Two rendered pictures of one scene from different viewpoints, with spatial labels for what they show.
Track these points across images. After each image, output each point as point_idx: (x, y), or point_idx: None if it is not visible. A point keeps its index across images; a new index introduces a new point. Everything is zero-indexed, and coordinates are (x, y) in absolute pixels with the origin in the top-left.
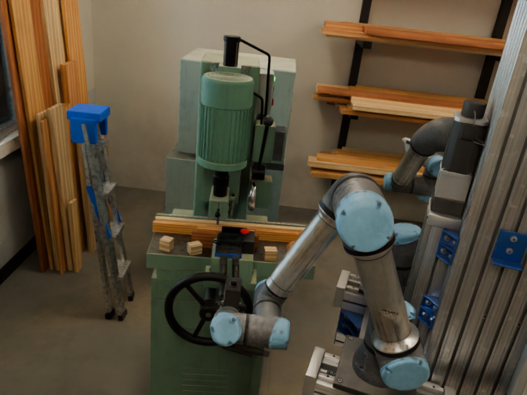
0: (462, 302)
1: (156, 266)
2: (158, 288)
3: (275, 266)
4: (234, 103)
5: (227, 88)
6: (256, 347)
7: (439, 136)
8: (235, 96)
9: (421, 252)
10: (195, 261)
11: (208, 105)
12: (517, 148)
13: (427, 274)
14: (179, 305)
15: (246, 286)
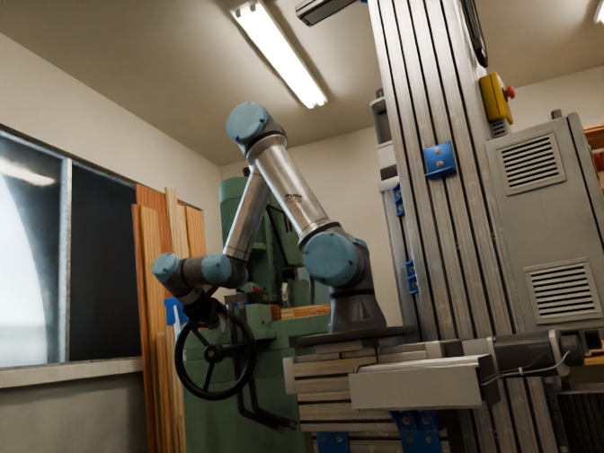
0: (429, 239)
1: (185, 347)
2: (189, 371)
3: (292, 323)
4: (238, 191)
5: (231, 182)
6: (294, 437)
7: None
8: (238, 186)
9: (388, 224)
10: (218, 333)
11: (221, 200)
12: (403, 83)
13: (399, 241)
14: (208, 390)
15: (256, 333)
